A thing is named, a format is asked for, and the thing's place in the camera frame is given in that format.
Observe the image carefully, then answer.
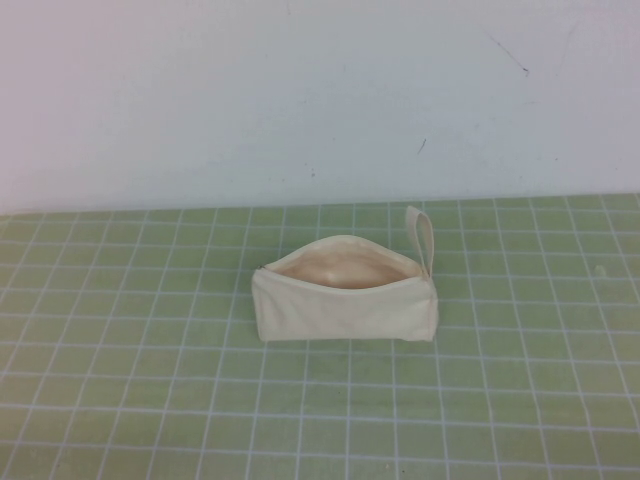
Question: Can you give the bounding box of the cream canvas pencil case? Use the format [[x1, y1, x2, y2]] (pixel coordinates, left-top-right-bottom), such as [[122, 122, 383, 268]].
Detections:
[[250, 205, 440, 345]]

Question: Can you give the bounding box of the green grid cutting mat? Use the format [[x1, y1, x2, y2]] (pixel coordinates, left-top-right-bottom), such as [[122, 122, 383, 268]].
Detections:
[[0, 193, 640, 480]]

